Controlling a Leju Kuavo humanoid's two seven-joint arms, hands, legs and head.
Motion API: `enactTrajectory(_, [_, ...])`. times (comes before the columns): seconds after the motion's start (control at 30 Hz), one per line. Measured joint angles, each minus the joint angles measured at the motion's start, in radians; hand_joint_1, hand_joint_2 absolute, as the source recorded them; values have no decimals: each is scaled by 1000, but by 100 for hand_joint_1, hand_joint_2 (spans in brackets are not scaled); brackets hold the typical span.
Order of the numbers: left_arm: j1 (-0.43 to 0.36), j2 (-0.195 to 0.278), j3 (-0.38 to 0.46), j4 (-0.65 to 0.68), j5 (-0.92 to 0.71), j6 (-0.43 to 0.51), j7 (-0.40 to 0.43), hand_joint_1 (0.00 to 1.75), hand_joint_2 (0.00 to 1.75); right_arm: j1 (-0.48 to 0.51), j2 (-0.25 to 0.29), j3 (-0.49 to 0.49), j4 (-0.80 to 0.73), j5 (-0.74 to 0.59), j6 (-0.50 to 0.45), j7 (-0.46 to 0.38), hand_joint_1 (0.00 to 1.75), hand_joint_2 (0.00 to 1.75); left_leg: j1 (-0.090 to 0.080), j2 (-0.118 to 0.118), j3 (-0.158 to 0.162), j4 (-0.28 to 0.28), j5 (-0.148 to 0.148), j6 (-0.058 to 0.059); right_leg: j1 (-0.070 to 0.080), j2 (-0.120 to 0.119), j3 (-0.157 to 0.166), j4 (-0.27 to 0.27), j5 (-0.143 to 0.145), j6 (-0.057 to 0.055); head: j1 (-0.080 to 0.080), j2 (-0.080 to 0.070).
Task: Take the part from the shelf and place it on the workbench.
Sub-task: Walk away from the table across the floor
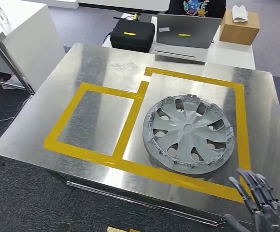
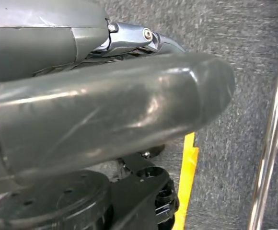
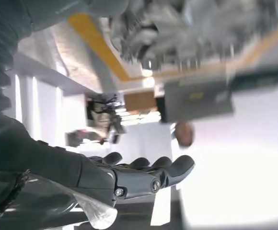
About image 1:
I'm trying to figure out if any stainless steel workbench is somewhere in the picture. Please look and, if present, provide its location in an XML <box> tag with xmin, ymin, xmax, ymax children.
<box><xmin>0</xmin><ymin>43</ymin><xmax>280</xmax><ymax>228</ymax></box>

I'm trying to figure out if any white plastic bag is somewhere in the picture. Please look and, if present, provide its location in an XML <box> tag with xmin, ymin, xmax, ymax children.
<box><xmin>2</xmin><ymin>76</ymin><xmax>22</xmax><ymax>91</ymax></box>

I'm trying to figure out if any white table with metal legs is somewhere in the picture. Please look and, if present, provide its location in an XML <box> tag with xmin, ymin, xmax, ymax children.
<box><xmin>0</xmin><ymin>0</ymin><xmax>66</xmax><ymax>96</ymax></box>

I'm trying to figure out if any person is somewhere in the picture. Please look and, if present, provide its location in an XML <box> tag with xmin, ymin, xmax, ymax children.
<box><xmin>165</xmin><ymin>0</ymin><xmax>226</xmax><ymax>19</ymax></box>

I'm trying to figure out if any white crumpled cloth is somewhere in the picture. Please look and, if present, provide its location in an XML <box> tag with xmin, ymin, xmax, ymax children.
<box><xmin>232</xmin><ymin>4</ymin><xmax>248</xmax><ymax>23</ymax></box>

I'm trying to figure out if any black zip case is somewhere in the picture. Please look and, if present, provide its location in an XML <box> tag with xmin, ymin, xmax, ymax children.
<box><xmin>109</xmin><ymin>18</ymin><xmax>155</xmax><ymax>54</ymax></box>

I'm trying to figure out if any black cable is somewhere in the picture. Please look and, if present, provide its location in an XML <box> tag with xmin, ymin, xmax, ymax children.
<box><xmin>103</xmin><ymin>30</ymin><xmax>112</xmax><ymax>44</ymax></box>

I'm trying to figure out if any brown cardboard box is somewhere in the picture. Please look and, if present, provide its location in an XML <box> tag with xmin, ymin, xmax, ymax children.
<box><xmin>219</xmin><ymin>8</ymin><xmax>260</xmax><ymax>46</ymax></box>

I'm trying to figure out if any white floor cable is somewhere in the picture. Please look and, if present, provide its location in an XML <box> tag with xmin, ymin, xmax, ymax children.
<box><xmin>0</xmin><ymin>96</ymin><xmax>32</xmax><ymax>129</ymax></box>

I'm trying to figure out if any black stick with green tip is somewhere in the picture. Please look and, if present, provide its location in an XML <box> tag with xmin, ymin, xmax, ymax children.
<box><xmin>113</xmin><ymin>13</ymin><xmax>140</xmax><ymax>21</ymax></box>

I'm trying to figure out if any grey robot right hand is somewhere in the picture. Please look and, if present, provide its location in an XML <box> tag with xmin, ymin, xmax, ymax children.
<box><xmin>224</xmin><ymin>168</ymin><xmax>280</xmax><ymax>232</ymax></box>

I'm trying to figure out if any grey plastic wheel hubcap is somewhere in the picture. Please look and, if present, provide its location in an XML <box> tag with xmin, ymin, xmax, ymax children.
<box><xmin>142</xmin><ymin>93</ymin><xmax>235</xmax><ymax>176</ymax></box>

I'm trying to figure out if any grey laptop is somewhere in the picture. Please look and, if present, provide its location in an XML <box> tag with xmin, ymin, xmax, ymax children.
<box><xmin>152</xmin><ymin>13</ymin><xmax>223</xmax><ymax>63</ymax></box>

